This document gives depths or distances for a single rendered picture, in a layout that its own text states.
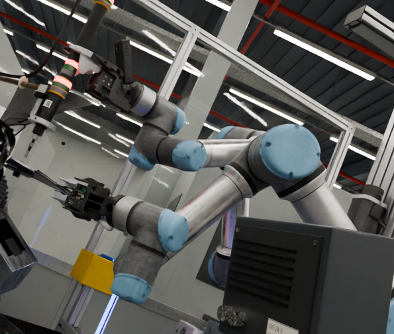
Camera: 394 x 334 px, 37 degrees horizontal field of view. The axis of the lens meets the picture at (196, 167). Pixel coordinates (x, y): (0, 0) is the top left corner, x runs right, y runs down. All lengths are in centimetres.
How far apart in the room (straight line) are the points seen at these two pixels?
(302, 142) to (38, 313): 131
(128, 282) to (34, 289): 107
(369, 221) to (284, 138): 60
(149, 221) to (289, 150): 31
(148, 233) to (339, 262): 49
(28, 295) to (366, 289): 157
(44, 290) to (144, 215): 108
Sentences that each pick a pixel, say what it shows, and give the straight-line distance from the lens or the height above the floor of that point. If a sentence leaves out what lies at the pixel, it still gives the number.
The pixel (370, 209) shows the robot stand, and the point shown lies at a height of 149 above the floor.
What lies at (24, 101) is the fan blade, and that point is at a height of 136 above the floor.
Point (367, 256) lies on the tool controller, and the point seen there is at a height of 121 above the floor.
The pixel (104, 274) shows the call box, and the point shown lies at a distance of 171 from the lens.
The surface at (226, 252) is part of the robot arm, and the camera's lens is 189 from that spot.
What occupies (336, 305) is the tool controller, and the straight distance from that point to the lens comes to 76.
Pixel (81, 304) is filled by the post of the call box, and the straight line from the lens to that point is 179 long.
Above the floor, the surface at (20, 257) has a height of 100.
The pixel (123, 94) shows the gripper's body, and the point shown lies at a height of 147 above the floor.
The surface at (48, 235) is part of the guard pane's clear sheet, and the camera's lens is 218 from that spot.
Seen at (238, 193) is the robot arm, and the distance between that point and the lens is 131.
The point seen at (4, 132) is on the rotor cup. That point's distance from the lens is 141.
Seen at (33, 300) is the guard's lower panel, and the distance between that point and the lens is 219.
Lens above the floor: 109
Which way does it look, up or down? 11 degrees up
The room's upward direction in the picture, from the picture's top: 24 degrees clockwise
